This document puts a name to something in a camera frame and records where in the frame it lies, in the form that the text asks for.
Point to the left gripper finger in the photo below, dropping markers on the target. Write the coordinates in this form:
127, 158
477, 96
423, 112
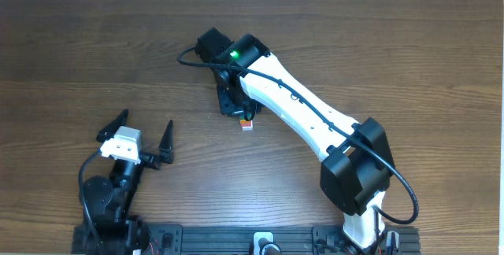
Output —
167, 148
114, 125

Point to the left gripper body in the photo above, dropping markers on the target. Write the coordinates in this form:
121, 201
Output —
151, 160

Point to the red cube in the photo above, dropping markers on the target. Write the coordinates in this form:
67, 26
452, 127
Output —
247, 124

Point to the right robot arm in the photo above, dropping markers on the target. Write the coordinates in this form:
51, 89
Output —
299, 109

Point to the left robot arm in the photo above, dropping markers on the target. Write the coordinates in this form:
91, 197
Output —
98, 198

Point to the white cube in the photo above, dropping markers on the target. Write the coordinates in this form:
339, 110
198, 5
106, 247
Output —
247, 128

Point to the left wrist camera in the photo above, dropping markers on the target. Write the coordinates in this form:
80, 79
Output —
122, 145

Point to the mounting rail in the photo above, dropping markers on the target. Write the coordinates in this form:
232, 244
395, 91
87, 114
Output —
220, 241

